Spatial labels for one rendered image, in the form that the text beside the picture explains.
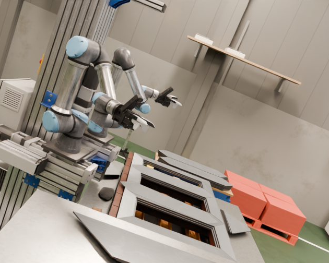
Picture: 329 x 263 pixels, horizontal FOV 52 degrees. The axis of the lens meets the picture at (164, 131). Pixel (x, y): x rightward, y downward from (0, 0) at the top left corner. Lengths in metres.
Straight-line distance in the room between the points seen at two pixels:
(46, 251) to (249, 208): 3.99
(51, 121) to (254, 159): 4.77
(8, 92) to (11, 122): 0.19
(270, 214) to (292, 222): 0.33
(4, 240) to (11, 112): 1.23
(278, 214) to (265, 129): 1.69
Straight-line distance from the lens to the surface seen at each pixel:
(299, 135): 6.24
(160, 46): 6.11
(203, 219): 2.40
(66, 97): 1.87
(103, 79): 1.87
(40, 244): 1.25
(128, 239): 1.38
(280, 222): 5.12
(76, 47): 1.81
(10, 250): 1.20
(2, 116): 2.37
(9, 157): 2.07
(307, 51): 6.18
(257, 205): 4.96
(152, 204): 2.28
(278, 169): 6.31
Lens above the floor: 1.79
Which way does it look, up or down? 13 degrees down
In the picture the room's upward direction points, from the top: 23 degrees clockwise
